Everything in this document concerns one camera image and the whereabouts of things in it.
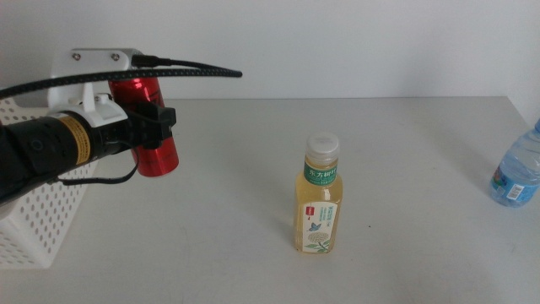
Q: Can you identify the red drink can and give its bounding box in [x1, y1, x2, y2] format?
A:
[108, 77, 181, 178]

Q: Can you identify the yellow tea bottle white cap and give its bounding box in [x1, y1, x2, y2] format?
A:
[294, 132, 343, 255]

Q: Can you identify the clear water bottle blue label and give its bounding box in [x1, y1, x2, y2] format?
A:
[489, 118, 540, 209]

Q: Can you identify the white perforated plastic basket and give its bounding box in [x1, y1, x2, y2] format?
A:
[0, 97, 100, 270]

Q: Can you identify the thin black cable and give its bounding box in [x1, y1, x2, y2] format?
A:
[57, 141, 140, 186]

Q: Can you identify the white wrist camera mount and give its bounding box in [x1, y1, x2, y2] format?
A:
[46, 47, 144, 128]

